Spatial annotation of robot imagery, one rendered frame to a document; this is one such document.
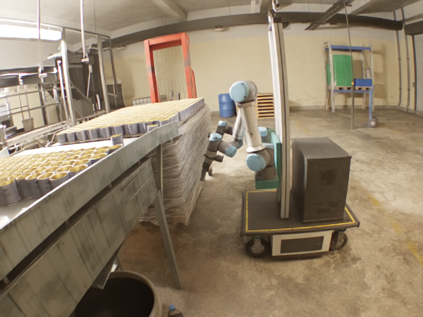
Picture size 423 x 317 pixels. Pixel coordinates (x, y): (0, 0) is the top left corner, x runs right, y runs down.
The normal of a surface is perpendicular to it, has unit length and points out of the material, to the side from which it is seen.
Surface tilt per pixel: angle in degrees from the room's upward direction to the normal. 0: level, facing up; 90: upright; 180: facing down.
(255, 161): 97
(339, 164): 90
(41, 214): 90
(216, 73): 90
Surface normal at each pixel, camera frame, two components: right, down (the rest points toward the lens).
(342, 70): -0.14, 0.32
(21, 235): 0.98, -0.05
